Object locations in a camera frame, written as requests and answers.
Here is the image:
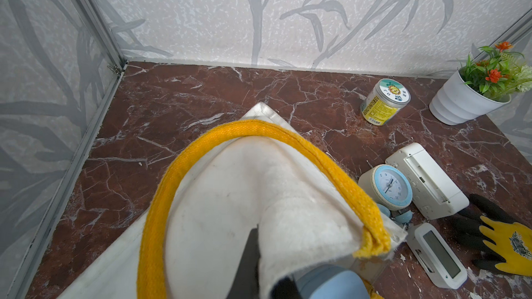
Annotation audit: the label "yellow black work glove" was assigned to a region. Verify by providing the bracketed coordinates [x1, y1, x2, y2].
[450, 194, 531, 277]

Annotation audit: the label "light blue square clock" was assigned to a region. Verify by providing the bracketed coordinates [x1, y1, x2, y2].
[296, 264, 370, 299]

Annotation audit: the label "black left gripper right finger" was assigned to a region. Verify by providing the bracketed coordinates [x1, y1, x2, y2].
[271, 277, 301, 299]

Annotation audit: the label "white canvas bag yellow handles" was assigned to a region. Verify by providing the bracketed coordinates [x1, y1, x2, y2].
[55, 101, 408, 299]

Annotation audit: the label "white rectangular alarm clock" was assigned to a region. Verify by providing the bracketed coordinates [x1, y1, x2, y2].
[385, 143, 470, 220]

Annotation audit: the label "blue round alarm clock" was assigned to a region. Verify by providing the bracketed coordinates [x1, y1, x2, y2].
[358, 164, 413, 225]

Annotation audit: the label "white potted artificial plant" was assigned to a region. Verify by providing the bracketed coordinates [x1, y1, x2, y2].
[429, 42, 531, 126]

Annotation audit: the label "aluminium cage frame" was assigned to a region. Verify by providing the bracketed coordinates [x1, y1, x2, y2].
[1, 0, 531, 298]

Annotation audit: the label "white digital LCD clock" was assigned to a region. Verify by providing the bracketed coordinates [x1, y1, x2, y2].
[407, 223, 468, 289]

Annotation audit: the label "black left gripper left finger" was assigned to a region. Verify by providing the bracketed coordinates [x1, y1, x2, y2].
[227, 228, 260, 299]

